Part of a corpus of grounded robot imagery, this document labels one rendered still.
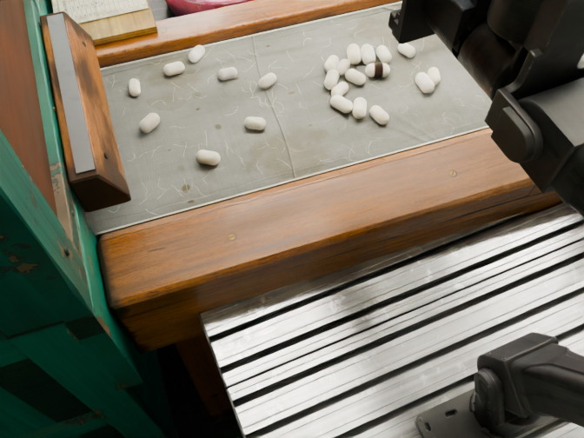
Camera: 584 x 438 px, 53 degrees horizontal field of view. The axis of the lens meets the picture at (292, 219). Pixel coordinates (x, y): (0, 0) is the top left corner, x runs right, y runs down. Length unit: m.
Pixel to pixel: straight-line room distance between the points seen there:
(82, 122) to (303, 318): 0.38
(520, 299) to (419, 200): 0.20
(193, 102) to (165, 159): 0.11
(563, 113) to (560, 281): 0.48
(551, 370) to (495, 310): 0.25
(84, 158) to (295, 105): 0.34
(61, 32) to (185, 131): 0.21
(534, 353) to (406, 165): 0.31
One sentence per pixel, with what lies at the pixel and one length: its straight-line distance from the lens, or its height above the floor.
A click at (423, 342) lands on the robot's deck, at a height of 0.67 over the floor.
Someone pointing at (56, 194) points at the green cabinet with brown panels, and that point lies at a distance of 0.69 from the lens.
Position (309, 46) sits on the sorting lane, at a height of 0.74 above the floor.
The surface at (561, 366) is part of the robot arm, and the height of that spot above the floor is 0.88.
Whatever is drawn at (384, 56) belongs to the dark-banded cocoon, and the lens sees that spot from 0.97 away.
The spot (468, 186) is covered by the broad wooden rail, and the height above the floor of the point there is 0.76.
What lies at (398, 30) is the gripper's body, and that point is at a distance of 0.56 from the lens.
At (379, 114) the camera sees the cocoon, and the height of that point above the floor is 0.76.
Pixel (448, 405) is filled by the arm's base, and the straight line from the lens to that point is 0.78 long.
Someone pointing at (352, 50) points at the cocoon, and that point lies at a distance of 0.96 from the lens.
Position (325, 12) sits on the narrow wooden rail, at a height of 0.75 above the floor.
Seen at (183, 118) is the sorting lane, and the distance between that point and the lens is 0.90.
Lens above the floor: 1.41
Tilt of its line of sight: 59 degrees down
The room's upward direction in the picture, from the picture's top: 2 degrees clockwise
